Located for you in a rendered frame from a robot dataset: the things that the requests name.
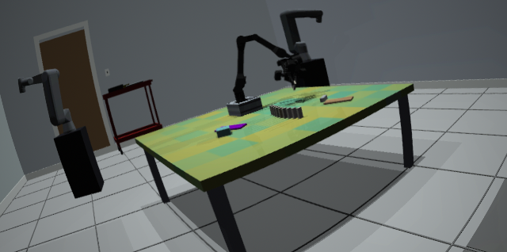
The teal flat block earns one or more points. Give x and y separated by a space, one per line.
223 131

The tan flat rectangular slab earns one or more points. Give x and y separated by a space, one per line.
343 99

